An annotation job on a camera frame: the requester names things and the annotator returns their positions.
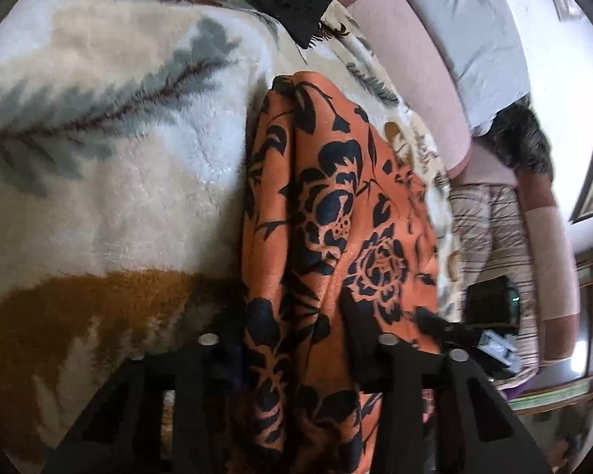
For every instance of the wooden framed furniture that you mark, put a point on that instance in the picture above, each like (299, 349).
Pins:
(563, 395)

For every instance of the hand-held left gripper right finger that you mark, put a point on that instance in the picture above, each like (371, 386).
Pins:
(400, 390)

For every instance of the grey cloth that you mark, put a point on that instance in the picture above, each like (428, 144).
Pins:
(469, 44)

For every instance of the leaf print fleece blanket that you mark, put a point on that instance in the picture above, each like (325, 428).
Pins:
(128, 182)

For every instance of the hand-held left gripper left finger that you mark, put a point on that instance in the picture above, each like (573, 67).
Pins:
(197, 385)

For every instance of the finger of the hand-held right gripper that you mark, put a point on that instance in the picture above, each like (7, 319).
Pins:
(444, 331)

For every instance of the orange black floral garment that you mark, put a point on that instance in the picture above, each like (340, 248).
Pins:
(326, 256)

